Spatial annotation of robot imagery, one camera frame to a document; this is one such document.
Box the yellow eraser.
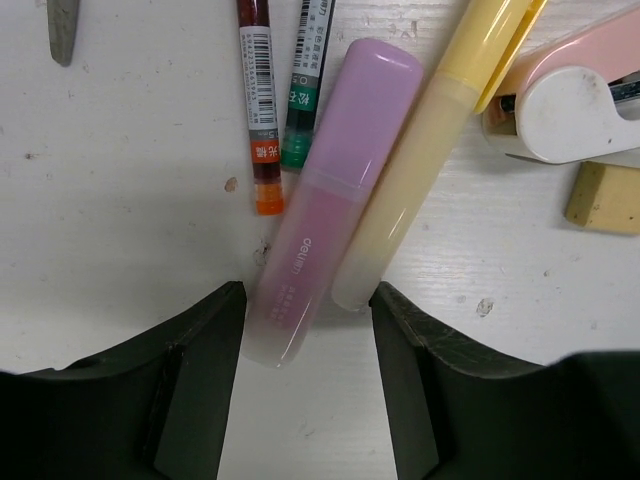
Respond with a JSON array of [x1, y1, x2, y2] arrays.
[[564, 161, 639, 235]]

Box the pink highlighter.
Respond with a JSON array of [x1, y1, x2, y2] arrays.
[[241, 38, 423, 367]]

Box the orange pen refill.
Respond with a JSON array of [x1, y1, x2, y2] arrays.
[[236, 0, 284, 216]]

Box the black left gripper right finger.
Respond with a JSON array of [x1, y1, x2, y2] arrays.
[[370, 283, 639, 479]]

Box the black handled scissors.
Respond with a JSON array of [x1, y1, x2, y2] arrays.
[[46, 0, 81, 67]]

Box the green pen refill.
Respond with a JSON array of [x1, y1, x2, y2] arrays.
[[281, 0, 335, 170]]

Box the pink white mini stapler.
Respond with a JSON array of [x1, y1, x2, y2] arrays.
[[482, 5, 639, 165]]

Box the yellow highlighter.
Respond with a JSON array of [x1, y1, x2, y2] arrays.
[[331, 1, 545, 310]]

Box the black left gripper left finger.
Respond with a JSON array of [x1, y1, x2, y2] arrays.
[[1, 281, 247, 479]]

